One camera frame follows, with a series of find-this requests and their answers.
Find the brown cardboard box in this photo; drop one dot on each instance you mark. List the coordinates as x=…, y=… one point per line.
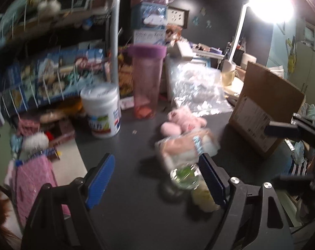
x=265, y=97

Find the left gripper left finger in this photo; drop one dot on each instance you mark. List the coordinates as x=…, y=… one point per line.
x=46, y=228

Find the white cylindrical humidifier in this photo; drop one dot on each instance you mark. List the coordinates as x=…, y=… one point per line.
x=246, y=58

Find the pink knitted pouch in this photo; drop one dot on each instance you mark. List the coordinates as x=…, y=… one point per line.
x=26, y=178

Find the white desk organizer shelf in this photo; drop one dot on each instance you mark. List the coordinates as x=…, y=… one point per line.
x=182, y=49

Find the green keychain with flower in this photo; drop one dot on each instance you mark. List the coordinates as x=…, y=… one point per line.
x=189, y=177

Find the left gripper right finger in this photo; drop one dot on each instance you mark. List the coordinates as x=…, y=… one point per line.
x=252, y=211

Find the white wall socket panel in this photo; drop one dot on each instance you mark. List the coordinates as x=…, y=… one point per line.
x=176, y=16

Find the pink plush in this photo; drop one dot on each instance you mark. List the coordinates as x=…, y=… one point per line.
x=186, y=137

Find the blue character box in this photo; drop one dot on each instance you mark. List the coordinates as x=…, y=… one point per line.
x=149, y=16

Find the white plastic jar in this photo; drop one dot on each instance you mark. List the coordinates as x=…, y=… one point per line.
x=101, y=104

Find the bright desk lamp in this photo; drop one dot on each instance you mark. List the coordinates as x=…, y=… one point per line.
x=269, y=11

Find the beige wardrobe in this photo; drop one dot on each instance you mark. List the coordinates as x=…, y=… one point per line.
x=303, y=75

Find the clear planet gift bag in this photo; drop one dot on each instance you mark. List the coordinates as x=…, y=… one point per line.
x=195, y=86

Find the pink plastic tumbler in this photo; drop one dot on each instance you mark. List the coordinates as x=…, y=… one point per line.
x=147, y=62

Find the white wire rack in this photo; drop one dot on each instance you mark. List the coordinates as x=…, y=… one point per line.
x=51, y=49

